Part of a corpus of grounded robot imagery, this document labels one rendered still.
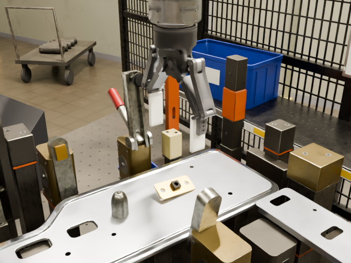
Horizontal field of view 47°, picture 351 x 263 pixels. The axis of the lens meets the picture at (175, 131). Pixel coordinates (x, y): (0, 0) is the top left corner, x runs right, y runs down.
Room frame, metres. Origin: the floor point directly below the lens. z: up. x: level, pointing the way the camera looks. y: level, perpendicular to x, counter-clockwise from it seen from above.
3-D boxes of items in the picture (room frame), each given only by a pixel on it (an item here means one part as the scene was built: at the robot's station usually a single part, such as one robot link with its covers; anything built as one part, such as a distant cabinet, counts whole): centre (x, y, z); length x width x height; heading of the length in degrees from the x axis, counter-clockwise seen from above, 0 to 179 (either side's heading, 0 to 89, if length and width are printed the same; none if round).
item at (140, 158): (0.85, 0.10, 0.87); 0.10 x 0.07 x 0.35; 35
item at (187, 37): (0.70, 0.00, 1.29); 0.08 x 0.07 x 0.09; 35
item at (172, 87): (0.88, 0.01, 0.95); 0.03 x 0.01 x 0.50; 125
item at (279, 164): (0.84, -0.22, 0.85); 0.12 x 0.03 x 0.30; 35
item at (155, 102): (0.76, 0.04, 1.16); 0.03 x 0.01 x 0.07; 125
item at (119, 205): (0.63, 0.10, 1.02); 0.03 x 0.03 x 0.07
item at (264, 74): (1.23, -0.16, 1.09); 0.30 x 0.17 x 0.13; 44
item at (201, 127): (0.63, -0.05, 1.19); 0.03 x 0.01 x 0.05; 35
